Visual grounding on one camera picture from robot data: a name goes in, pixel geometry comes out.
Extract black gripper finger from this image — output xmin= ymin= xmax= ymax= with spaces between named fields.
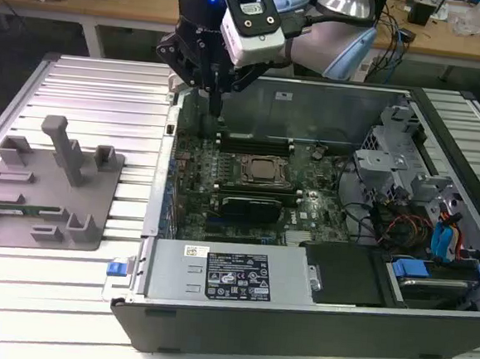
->
xmin=213 ymin=57 xmax=272 ymax=121
xmin=151 ymin=33 xmax=223 ymax=117

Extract green RAM stick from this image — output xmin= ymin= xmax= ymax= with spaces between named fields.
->
xmin=0 ymin=204 xmax=62 ymax=222

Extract black RAM slot bank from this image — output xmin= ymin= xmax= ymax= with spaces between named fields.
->
xmin=216 ymin=130 xmax=297 ymax=158
xmin=212 ymin=180 xmax=305 ymax=203

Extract grey case corner latch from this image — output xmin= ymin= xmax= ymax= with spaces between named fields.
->
xmin=166 ymin=71 xmax=189 ymax=95

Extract wooden desk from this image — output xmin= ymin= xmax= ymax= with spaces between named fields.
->
xmin=0 ymin=0 xmax=480 ymax=90

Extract CPU socket with CPU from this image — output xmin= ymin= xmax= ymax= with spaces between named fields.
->
xmin=233 ymin=152 xmax=295 ymax=188

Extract black graphics card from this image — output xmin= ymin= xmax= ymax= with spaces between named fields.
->
xmin=219 ymin=192 xmax=284 ymax=225

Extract green motherboard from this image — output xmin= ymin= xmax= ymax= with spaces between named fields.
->
xmin=164 ymin=128 xmax=358 ymax=254

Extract tall black box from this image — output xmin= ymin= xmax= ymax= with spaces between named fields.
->
xmin=371 ymin=0 xmax=389 ymax=27

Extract grey metal drive cage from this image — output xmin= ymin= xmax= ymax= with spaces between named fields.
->
xmin=349 ymin=100 xmax=468 ymax=222

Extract silver chipset heat sink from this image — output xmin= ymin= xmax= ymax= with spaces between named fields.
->
xmin=284 ymin=228 xmax=324 ymax=249

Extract grey parts rack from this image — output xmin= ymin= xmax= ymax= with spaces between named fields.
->
xmin=0 ymin=110 xmax=129 ymax=256

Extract small black box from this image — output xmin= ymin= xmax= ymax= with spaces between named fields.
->
xmin=406 ymin=0 xmax=439 ymax=26

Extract grey power supply unit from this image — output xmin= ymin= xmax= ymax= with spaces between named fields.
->
xmin=143 ymin=236 xmax=322 ymax=312

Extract black disk bay cover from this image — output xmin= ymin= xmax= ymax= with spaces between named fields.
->
xmin=294 ymin=240 xmax=412 ymax=313

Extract blue case latch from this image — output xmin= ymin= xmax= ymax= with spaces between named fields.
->
xmin=106 ymin=261 xmax=128 ymax=279

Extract clear plastic bags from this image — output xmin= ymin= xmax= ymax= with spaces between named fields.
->
xmin=450 ymin=2 xmax=480 ymax=40

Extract black open PC case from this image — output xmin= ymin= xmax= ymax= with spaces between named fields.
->
xmin=106 ymin=61 xmax=480 ymax=359

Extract hard disk in blue carrier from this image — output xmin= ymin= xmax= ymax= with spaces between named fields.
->
xmin=386 ymin=257 xmax=480 ymax=313

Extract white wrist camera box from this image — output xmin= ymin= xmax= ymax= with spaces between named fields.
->
xmin=216 ymin=9 xmax=288 ymax=70

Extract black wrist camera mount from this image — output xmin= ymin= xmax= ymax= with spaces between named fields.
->
xmin=225 ymin=0 xmax=285 ymax=41

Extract black camera cable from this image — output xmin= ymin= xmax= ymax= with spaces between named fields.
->
xmin=278 ymin=7 xmax=321 ymax=41

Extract blue cable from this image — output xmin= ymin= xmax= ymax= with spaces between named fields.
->
xmin=386 ymin=12 xmax=409 ymax=87

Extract red yellow wire bundle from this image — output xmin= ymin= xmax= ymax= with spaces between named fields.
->
xmin=374 ymin=211 xmax=436 ymax=250

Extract blue flat wire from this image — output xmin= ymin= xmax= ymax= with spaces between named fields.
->
xmin=430 ymin=221 xmax=465 ymax=265

